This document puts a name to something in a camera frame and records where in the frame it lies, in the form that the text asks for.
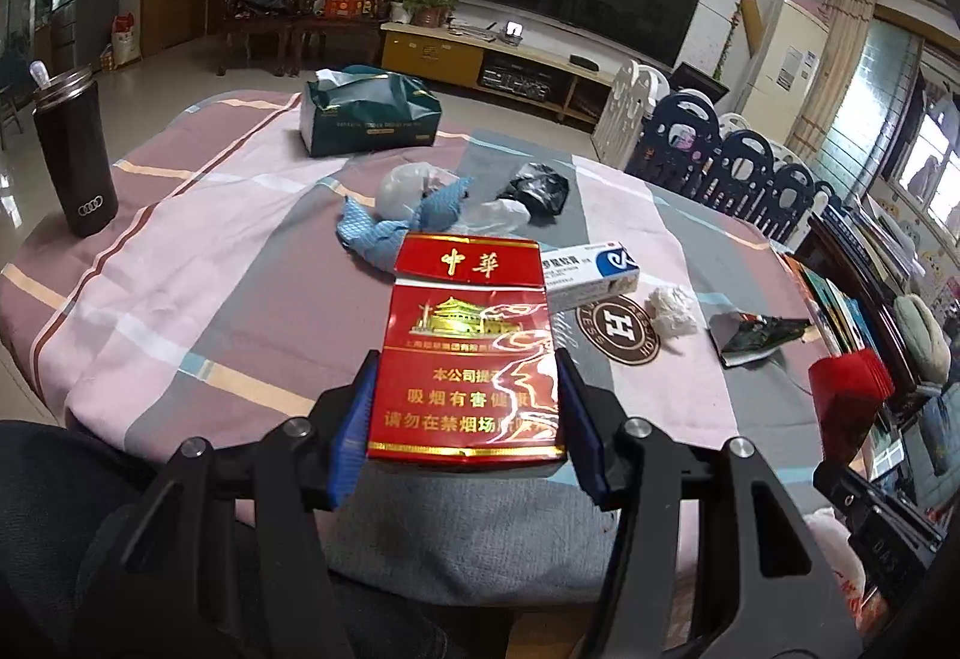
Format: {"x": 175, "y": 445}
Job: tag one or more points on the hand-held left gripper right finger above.
{"x": 581, "y": 434}

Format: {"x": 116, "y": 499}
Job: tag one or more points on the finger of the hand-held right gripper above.
{"x": 840, "y": 441}

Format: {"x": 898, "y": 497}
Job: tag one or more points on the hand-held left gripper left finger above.
{"x": 352, "y": 434}

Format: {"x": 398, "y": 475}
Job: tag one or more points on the red cigarette box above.
{"x": 465, "y": 359}

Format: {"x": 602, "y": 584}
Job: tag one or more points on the round brown logo coaster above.
{"x": 622, "y": 329}

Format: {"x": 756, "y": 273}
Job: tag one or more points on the dark green foil bag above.
{"x": 757, "y": 338}

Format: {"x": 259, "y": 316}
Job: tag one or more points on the grey plush cushion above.
{"x": 921, "y": 337}

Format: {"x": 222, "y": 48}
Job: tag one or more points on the white crumpled tissue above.
{"x": 673, "y": 310}

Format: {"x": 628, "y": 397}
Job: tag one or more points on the white medicine box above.
{"x": 592, "y": 277}

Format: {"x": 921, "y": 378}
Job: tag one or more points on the stack of books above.
{"x": 874, "y": 243}

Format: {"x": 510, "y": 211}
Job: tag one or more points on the blue mesh cloth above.
{"x": 382, "y": 232}

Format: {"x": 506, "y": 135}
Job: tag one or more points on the clear plastic bag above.
{"x": 499, "y": 217}
{"x": 405, "y": 187}

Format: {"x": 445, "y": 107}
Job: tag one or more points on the black plastic bag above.
{"x": 536, "y": 190}

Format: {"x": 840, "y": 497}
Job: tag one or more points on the blue playpen fence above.
{"x": 742, "y": 172}

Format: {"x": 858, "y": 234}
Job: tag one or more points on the window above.
{"x": 930, "y": 142}

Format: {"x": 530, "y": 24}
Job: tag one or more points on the green tissue pack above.
{"x": 367, "y": 115}

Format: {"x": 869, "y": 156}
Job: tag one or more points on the white playpen fence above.
{"x": 619, "y": 112}

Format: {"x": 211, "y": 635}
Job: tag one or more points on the black audio amplifier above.
{"x": 521, "y": 82}

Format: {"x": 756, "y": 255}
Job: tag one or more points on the small black box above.
{"x": 583, "y": 60}

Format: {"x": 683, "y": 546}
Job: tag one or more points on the beige curtain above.
{"x": 832, "y": 67}

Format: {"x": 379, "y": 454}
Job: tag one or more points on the cream floor air conditioner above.
{"x": 784, "y": 67}

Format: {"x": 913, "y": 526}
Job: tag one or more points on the black tumbler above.
{"x": 75, "y": 157}

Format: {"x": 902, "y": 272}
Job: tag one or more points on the yellow television cabinet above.
{"x": 427, "y": 48}

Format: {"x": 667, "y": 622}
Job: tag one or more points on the small white device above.
{"x": 513, "y": 31}

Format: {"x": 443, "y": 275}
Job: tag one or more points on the potted green plant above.
{"x": 426, "y": 3}

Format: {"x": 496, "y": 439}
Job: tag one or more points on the red and white bag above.
{"x": 125, "y": 38}

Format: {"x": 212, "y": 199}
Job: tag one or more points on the children's wall posters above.
{"x": 926, "y": 254}

